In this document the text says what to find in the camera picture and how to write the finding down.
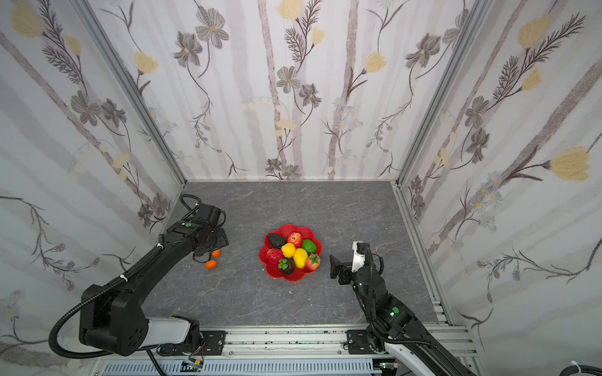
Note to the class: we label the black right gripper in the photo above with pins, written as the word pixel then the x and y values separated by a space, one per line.
pixel 346 271

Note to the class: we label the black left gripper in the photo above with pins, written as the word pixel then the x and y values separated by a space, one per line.
pixel 219 238

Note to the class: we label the red strawberry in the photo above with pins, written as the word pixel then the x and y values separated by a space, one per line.
pixel 313 262

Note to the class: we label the green lime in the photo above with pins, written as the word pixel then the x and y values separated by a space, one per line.
pixel 309 246

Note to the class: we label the yellow lemon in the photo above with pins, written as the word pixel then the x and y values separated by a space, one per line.
pixel 288 250
pixel 300 258

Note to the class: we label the red apple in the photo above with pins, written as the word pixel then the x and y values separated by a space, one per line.
pixel 296 239

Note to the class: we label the dark red wrinkled fruit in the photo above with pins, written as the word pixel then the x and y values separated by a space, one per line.
pixel 274 255

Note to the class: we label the black avocado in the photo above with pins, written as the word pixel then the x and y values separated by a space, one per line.
pixel 276 241

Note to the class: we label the dark brown avocado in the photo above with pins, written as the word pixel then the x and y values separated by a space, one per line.
pixel 287 266

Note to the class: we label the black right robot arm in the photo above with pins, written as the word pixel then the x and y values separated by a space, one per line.
pixel 393 329

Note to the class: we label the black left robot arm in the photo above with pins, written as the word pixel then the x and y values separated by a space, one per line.
pixel 111 318

